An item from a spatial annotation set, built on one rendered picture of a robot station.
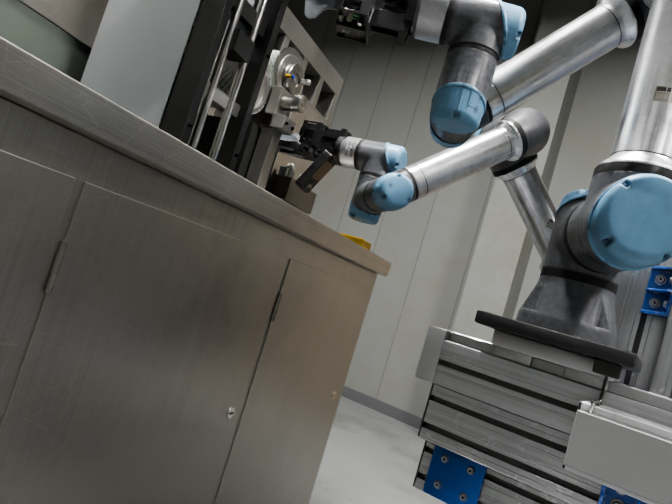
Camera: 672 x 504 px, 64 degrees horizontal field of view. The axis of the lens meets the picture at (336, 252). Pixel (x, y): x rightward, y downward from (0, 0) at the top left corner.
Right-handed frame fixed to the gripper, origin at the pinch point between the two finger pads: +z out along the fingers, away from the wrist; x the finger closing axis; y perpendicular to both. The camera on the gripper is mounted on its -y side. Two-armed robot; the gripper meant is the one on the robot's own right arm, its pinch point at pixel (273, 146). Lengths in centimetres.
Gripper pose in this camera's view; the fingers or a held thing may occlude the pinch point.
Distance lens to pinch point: 142.7
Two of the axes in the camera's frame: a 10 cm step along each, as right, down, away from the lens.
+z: -8.8, -2.4, 4.0
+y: 2.9, -9.5, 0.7
